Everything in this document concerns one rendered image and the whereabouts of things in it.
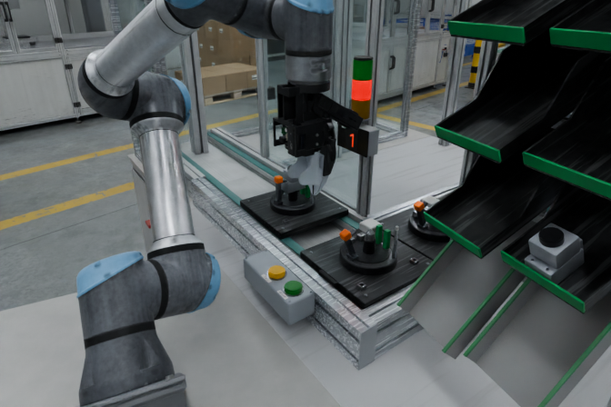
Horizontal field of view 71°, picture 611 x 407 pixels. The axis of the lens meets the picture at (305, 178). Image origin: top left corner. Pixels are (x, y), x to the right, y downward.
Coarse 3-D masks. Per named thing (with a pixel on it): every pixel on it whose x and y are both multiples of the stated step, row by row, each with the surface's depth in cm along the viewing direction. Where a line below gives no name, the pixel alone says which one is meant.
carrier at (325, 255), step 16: (368, 224) 115; (336, 240) 112; (352, 240) 106; (368, 240) 101; (384, 240) 104; (304, 256) 106; (320, 256) 105; (336, 256) 105; (368, 256) 101; (384, 256) 101; (400, 256) 105; (416, 256) 105; (336, 272) 99; (352, 272) 99; (368, 272) 98; (384, 272) 98; (400, 272) 99; (416, 272) 99; (352, 288) 94; (368, 288) 94; (384, 288) 94; (400, 288) 95; (368, 304) 90
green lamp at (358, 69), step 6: (354, 60) 106; (372, 60) 106; (354, 66) 107; (360, 66) 106; (366, 66) 106; (372, 66) 107; (354, 72) 107; (360, 72) 106; (366, 72) 106; (372, 72) 108; (354, 78) 108; (360, 78) 107; (366, 78) 107
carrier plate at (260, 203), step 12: (240, 204) 133; (252, 204) 130; (264, 204) 130; (324, 204) 130; (336, 204) 130; (264, 216) 123; (276, 216) 123; (288, 216) 123; (300, 216) 123; (312, 216) 123; (324, 216) 123; (336, 216) 125; (276, 228) 117; (288, 228) 117; (300, 228) 118
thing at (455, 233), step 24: (528, 144) 81; (480, 168) 78; (504, 168) 79; (528, 168) 77; (456, 192) 77; (480, 192) 77; (504, 192) 75; (528, 192) 73; (552, 192) 68; (432, 216) 74; (456, 216) 75; (480, 216) 73; (504, 216) 71; (528, 216) 68; (456, 240) 70; (480, 240) 69; (504, 240) 67
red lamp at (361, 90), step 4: (352, 80) 109; (352, 84) 109; (356, 84) 108; (360, 84) 107; (364, 84) 107; (368, 84) 108; (352, 88) 110; (356, 88) 108; (360, 88) 108; (364, 88) 108; (368, 88) 108; (352, 92) 110; (356, 92) 108; (360, 92) 108; (364, 92) 108; (368, 92) 109; (352, 96) 110; (356, 96) 109; (360, 96) 108; (364, 96) 108; (368, 96) 109; (360, 100) 109; (364, 100) 109
